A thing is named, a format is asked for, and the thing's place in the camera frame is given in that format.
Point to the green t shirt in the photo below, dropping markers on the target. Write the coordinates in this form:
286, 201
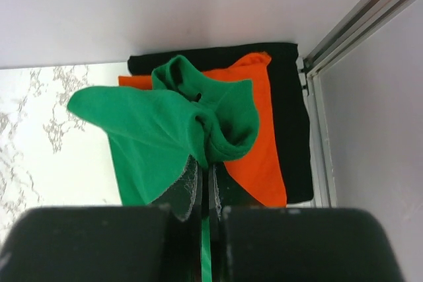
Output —
154, 133

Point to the folded black t shirt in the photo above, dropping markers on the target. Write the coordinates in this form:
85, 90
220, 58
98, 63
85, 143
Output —
291, 120

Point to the folded orange t shirt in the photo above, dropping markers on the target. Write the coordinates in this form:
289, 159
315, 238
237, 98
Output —
259, 171

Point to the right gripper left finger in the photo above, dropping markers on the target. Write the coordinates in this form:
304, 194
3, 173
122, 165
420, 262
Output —
156, 242

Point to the right aluminium frame post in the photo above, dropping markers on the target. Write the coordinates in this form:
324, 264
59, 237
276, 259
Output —
366, 17

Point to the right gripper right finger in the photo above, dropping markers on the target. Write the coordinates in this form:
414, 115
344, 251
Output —
251, 242

